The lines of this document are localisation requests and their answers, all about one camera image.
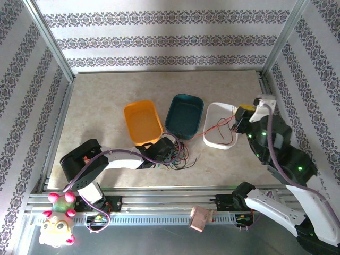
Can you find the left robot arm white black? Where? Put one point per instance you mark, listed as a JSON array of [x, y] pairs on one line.
[[122, 159]]

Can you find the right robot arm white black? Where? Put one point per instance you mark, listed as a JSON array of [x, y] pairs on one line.
[[276, 210]]

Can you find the white plastic tray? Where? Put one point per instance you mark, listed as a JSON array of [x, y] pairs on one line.
[[212, 132]]

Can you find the orange plastic tray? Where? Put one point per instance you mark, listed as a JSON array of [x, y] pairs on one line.
[[143, 125]]

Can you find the teal plastic tray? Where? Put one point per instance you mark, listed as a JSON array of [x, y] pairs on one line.
[[183, 114]]

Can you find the pink box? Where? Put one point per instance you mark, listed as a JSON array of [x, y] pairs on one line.
[[200, 219]]

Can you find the small circuit board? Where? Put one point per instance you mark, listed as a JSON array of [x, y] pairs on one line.
[[99, 218], [243, 218]]

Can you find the plush toy pink green white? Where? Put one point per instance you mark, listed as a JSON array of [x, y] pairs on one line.
[[57, 223]]

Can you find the aluminium side rail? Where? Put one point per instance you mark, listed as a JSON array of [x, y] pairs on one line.
[[55, 132], [265, 87]]

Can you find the wide aluminium base rail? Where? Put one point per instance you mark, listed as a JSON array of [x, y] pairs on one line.
[[164, 199]]

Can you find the aluminium rail short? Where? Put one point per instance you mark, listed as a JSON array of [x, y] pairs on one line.
[[170, 71]]

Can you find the aluminium frame post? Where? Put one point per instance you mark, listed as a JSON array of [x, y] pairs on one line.
[[50, 40], [284, 40]]

